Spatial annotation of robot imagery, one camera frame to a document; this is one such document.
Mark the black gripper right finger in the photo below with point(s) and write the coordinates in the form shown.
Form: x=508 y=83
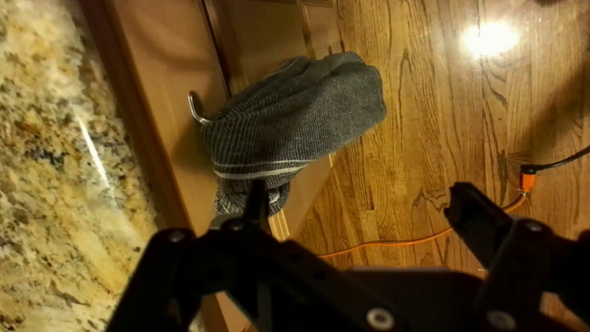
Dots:
x=523 y=259

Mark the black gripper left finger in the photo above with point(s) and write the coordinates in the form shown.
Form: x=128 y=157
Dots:
x=196 y=270

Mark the gray hanging towel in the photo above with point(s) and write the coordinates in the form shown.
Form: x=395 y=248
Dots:
x=296 y=122

